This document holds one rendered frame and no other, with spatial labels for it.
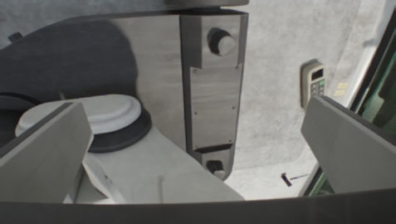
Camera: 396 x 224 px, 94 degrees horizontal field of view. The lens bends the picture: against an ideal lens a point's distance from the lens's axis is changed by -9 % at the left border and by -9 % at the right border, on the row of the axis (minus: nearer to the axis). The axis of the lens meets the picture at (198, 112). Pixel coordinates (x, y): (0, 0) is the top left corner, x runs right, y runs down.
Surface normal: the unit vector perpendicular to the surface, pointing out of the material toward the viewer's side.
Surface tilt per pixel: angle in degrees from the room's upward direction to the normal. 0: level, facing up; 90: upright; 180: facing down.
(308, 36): 0
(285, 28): 0
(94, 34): 0
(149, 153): 90
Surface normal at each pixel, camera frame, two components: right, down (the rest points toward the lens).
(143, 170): -0.01, -0.85
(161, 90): 0.23, 0.51
